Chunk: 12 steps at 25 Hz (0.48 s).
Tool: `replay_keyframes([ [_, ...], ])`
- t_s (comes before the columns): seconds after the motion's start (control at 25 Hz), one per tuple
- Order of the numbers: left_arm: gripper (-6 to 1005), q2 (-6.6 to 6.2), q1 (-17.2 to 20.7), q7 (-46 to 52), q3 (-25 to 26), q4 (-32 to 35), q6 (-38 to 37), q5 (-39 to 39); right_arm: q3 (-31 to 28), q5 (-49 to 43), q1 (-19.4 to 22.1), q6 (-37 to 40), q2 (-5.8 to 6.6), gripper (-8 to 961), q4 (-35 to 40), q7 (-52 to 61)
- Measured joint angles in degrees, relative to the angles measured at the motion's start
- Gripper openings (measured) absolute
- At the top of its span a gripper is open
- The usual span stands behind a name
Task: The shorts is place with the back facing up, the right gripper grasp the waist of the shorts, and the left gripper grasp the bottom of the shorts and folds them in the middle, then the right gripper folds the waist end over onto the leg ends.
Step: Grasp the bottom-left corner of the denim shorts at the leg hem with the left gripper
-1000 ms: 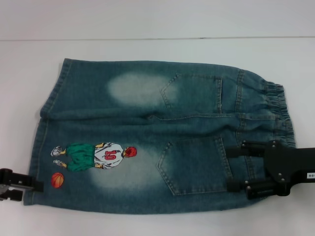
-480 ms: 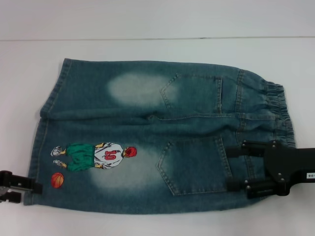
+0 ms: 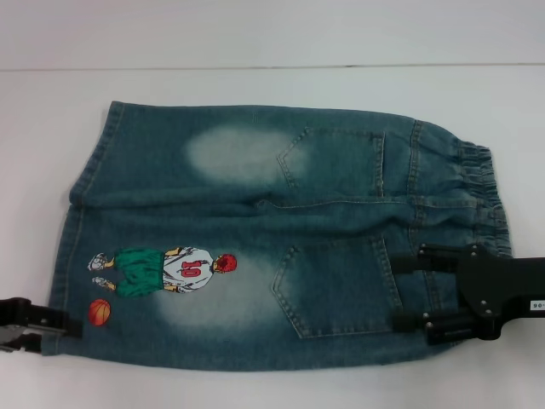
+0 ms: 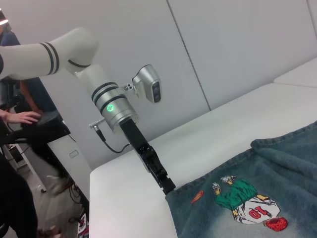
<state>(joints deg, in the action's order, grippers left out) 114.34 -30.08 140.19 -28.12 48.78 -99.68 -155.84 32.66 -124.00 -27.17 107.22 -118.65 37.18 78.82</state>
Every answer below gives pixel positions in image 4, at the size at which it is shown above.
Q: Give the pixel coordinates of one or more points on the bare operator hand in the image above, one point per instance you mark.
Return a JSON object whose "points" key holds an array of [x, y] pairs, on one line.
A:
{"points": [[19, 117]]}

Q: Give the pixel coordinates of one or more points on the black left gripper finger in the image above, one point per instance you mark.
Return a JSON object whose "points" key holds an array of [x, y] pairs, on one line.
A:
{"points": [[168, 184]]}

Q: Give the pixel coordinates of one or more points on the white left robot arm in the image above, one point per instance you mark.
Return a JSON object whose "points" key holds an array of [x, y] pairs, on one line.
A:
{"points": [[24, 59]]}

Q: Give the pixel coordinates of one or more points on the black control console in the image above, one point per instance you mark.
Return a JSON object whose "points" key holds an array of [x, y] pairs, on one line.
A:
{"points": [[49, 129]]}

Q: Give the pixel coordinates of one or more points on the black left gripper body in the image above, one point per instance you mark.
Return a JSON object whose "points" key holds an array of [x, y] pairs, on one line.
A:
{"points": [[146, 153]]}

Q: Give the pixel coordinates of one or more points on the dark clothed person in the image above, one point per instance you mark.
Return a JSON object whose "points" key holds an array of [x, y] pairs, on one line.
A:
{"points": [[15, 203]]}

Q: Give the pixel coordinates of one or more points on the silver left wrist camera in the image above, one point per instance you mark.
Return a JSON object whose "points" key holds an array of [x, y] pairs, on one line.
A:
{"points": [[146, 79]]}

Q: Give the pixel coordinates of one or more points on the blue denim shorts with print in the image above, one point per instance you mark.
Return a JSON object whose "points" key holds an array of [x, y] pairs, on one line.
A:
{"points": [[272, 173]]}

